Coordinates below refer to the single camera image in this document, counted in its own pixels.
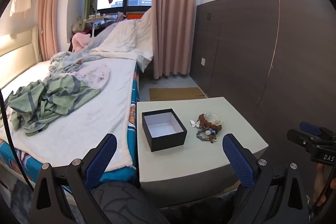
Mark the teal printed bed sheet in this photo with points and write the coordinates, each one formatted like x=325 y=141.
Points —
x=26 y=163

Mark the white printed cloth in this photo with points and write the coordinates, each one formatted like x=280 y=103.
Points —
x=94 y=74

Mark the white butterfly hair clip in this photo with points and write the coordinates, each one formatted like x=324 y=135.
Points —
x=193 y=123

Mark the flat cardboard sheet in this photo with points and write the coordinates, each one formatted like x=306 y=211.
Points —
x=176 y=94

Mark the orange box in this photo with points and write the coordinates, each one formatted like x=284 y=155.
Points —
x=135 y=15

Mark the green striped blanket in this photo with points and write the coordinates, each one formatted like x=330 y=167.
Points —
x=52 y=100

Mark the black gift box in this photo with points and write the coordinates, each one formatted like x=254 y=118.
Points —
x=168 y=142

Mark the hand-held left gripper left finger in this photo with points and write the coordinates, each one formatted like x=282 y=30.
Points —
x=101 y=158

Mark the white bed blanket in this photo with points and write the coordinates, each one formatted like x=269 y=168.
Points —
x=113 y=98

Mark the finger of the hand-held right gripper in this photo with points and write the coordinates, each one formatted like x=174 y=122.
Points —
x=310 y=128
x=299 y=136

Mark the white side table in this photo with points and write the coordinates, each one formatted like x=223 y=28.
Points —
x=162 y=169

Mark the light blue blanket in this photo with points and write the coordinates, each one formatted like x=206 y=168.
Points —
x=68 y=58

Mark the wall socket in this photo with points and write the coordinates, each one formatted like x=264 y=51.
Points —
x=203 y=61

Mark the cream padded headboard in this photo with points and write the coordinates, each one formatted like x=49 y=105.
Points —
x=15 y=56

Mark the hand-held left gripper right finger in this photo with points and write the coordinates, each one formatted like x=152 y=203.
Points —
x=239 y=161

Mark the pink curtain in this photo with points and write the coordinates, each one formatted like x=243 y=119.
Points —
x=173 y=17
x=50 y=17

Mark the pink plush toy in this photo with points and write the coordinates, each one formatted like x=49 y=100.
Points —
x=80 y=41

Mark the white lap desk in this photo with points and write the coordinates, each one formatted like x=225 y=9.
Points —
x=97 y=19

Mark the person's right hand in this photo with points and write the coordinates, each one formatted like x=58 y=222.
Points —
x=320 y=182

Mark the person's patterned trouser leg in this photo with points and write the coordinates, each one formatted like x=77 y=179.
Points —
x=123 y=203

